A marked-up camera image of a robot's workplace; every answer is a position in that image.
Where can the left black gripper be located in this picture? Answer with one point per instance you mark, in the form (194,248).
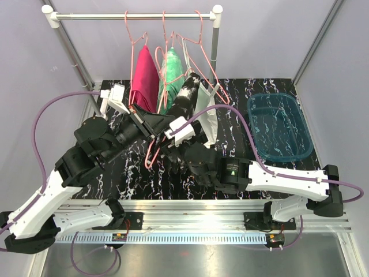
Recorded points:
(151,123)

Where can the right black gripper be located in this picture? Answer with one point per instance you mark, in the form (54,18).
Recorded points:
(172,151)

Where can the black white tie-dye trousers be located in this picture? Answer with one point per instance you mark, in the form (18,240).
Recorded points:
(185,102)

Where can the pink wire hanger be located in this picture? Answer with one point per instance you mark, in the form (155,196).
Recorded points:
(165,37)
(133,42)
(159,59)
(214,16)

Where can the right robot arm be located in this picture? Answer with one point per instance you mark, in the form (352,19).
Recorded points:
(309,192)

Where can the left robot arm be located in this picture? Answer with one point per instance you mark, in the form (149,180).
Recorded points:
(35,226)

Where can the magenta trousers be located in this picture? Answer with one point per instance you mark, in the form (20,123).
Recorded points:
(145,86)

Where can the green white tie-dye trousers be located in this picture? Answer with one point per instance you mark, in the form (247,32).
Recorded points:
(179,77)

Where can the black marble pattern mat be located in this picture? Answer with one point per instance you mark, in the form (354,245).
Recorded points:
(127,177)

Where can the blue plastic basket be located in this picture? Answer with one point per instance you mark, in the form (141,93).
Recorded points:
(278,127)

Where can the silver clothes rack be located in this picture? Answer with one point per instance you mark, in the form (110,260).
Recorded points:
(54,19)

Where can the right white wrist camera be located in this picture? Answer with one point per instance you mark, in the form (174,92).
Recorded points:
(179,133)

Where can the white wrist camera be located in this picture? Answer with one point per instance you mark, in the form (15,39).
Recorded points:
(113,98)
(179,133)

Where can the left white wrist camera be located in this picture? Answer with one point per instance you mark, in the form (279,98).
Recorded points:
(113,98)

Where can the aluminium mounting rail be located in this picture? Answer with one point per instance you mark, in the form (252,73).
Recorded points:
(208,222)

